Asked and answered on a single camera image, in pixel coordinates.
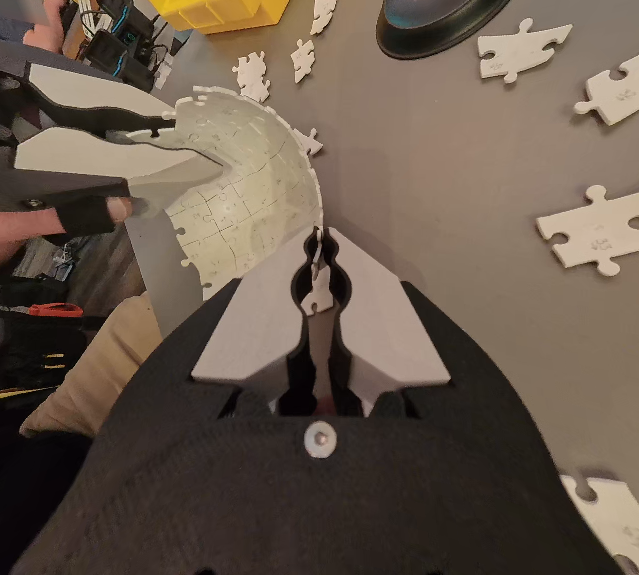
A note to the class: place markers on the red bag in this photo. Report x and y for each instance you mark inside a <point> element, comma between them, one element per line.
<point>55,310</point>

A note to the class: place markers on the small joined puzzle bit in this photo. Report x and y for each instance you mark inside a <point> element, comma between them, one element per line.
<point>323,11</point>

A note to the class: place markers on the two-piece joined puzzle strip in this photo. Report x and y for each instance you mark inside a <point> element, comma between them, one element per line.
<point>303,61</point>

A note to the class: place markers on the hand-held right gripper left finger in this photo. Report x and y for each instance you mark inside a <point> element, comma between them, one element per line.
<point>249,325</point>

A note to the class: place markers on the black portable power station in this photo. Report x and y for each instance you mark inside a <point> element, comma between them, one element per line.
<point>125,18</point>
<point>117,63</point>

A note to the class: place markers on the three-piece joined puzzle strip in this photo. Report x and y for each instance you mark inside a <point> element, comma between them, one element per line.
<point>254,76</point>

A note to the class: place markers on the person's left hand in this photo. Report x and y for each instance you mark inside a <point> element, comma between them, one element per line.
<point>30,230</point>

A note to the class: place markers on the scattered loose puzzle pieces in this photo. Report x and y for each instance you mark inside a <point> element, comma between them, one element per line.
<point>312,140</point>

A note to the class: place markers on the white puzzle piece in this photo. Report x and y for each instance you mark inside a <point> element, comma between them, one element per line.
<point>519,51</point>
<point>594,233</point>
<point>319,280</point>
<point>611,96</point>

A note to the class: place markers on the person's black top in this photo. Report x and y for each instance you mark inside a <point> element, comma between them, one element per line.
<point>35,485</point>

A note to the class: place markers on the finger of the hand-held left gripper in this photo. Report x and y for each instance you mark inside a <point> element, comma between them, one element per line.
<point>100,91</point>
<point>90,155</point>

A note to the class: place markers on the black flat pad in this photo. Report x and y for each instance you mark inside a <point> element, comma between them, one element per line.
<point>182,38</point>

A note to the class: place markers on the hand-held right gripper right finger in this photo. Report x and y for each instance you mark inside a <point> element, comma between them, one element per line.
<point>389,325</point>

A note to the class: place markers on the assembled white puzzle ball section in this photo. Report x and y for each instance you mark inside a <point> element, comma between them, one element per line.
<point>249,185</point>

